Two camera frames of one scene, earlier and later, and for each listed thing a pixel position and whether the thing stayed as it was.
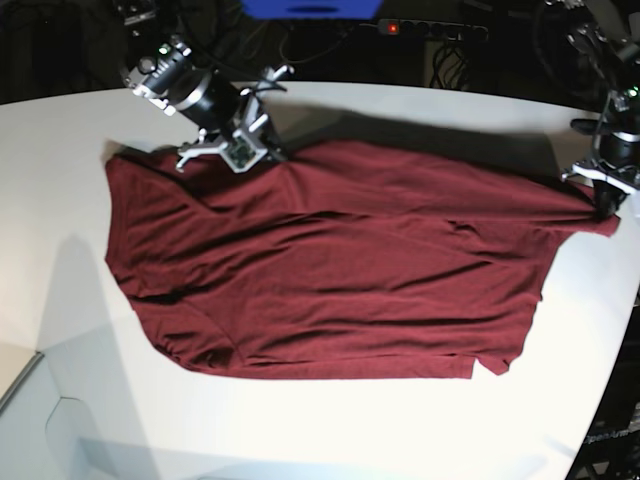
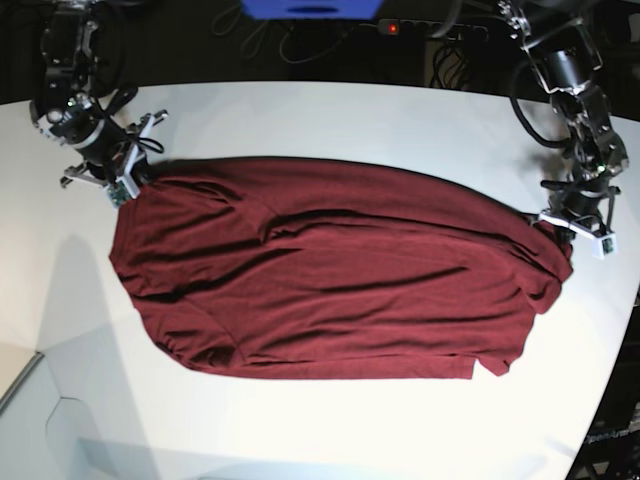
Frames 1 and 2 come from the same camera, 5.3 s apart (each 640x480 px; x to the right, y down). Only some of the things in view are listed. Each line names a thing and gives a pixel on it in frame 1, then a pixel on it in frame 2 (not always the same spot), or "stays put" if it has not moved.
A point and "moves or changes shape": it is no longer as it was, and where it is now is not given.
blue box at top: [312, 9] stays put
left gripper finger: [193, 152] -> [84, 179]
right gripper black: [618, 150] -> [582, 196]
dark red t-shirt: [339, 259] moves or changes shape
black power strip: [454, 31] stays put
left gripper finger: [254, 119] -> [142, 138]
